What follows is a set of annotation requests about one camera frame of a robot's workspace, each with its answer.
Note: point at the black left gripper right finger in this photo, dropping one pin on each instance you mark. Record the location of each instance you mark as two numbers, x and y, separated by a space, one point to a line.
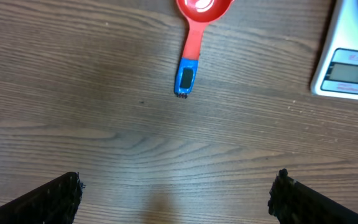
291 202

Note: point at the white digital kitchen scale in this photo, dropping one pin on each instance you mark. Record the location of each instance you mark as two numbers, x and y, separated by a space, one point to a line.
337 72

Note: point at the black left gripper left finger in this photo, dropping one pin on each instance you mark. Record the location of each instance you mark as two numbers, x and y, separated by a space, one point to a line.
55 202

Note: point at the red scoop blue handle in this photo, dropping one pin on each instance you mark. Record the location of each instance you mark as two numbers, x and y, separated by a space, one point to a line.
199 15

